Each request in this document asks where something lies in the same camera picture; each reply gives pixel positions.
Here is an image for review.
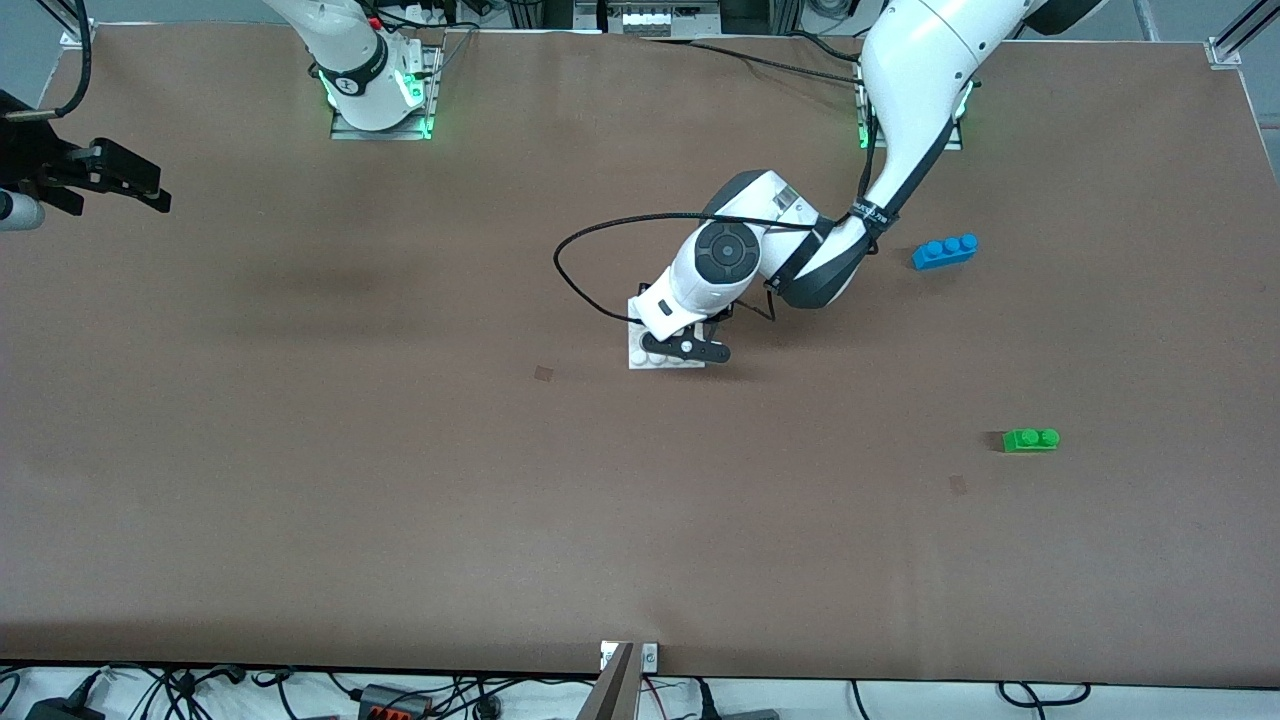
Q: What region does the black left camera mount bracket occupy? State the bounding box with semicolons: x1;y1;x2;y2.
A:
645;300;736;367

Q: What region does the grey-brown camera pole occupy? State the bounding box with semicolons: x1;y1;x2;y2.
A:
575;643;641;720

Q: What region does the white studded base plate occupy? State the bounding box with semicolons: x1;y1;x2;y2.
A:
627;295;707;371

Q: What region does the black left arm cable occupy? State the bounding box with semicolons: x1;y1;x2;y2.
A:
553;100;901;326

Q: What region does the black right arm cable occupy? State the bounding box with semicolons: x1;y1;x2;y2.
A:
0;0;96;123

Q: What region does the black connector with orange levers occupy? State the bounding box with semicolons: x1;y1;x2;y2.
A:
358;684;433;720

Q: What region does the silver table edge clamp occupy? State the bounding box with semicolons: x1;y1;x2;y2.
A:
600;641;659;673

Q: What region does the long black table cable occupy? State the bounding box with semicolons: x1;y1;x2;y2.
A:
640;36;867;87

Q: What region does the grey power strip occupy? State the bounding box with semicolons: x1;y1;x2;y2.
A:
575;0;723;37

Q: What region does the blue three-stud block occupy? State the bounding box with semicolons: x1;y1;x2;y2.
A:
912;234;979;271

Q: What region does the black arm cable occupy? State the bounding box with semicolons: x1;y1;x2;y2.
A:
0;0;96;123
553;100;901;326

